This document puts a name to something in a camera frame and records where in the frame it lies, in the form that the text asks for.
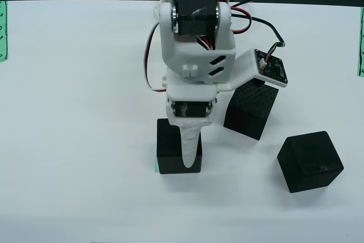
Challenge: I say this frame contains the red white black servo cable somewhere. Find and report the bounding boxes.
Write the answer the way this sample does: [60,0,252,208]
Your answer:
[143,22,167,93]

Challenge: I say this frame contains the black smooth cube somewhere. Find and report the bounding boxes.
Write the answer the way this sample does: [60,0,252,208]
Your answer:
[156,118,203,175]

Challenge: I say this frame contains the black cube woven-texture face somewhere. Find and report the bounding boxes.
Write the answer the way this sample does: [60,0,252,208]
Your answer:
[223,80,279,141]

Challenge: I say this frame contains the black cube rounded corners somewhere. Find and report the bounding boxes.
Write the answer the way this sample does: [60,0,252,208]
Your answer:
[277,130,345,194]

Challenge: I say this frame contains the black camera cable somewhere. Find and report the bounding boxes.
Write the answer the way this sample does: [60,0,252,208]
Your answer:
[250,15,286,66]

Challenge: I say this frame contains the green tape strip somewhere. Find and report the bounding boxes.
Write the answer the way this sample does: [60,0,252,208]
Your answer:
[357,6,364,77]
[0,0,9,63]

